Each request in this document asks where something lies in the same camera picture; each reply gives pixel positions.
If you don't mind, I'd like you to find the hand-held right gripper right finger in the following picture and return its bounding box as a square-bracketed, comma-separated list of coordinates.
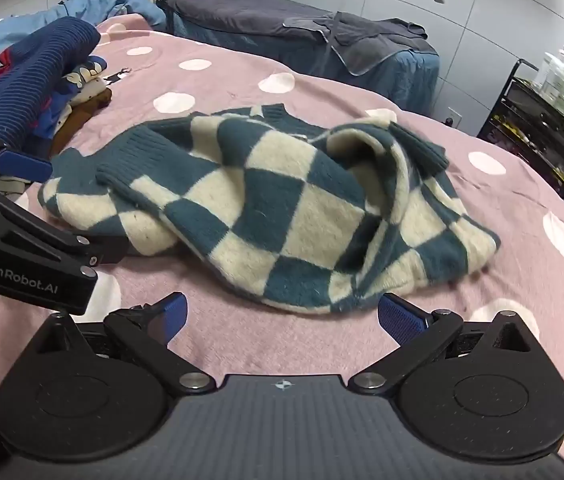
[348, 293, 543, 396]

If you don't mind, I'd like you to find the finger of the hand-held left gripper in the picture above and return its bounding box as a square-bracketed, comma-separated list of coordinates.
[74, 233, 131, 267]
[0, 127, 54, 184]

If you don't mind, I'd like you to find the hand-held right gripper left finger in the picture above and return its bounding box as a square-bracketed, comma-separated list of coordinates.
[27, 291, 216, 395]

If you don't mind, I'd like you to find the teal and cream checkered sweater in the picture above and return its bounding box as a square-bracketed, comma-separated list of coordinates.
[37, 103, 502, 315]

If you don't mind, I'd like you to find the brown garment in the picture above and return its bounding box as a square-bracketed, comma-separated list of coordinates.
[49, 87, 114, 158]

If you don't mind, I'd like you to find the navy striped sweater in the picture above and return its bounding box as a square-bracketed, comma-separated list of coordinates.
[0, 16, 103, 133]

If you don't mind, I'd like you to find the cream printed garment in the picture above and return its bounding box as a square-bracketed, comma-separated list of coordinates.
[59, 57, 109, 106]

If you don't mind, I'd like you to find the light blue cloth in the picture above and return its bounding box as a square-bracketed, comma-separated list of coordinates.
[0, 0, 168, 86]

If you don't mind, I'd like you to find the pink polka-dot blanket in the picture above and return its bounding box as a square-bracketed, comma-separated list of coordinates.
[0, 14, 564, 468]

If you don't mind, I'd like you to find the black trolley cart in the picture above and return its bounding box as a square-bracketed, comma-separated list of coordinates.
[477, 58, 564, 198]

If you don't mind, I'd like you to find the massage bed with blue skirt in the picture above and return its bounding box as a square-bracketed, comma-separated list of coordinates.
[164, 0, 442, 116]

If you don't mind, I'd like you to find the grey towel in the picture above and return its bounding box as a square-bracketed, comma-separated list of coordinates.
[282, 10, 438, 77]

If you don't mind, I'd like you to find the clear plastic bottle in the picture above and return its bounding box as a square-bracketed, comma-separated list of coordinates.
[534, 45, 564, 97]

